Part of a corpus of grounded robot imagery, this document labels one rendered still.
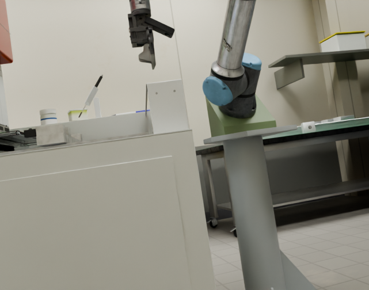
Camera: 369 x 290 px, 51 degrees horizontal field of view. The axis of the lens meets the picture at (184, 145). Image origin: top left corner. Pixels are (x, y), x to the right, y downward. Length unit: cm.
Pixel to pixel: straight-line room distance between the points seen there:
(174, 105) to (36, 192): 40
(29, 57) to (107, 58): 84
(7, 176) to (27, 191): 6
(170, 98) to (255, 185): 63
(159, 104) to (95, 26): 377
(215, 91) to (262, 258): 66
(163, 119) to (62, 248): 40
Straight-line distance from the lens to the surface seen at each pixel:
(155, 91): 104
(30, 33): 474
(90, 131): 159
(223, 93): 135
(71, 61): 462
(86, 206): 97
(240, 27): 127
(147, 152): 96
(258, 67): 148
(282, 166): 506
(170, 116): 103
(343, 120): 447
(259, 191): 154
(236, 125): 152
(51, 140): 123
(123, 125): 158
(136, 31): 147
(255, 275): 160
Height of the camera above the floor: 74
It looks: 2 degrees up
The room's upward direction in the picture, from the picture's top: 8 degrees counter-clockwise
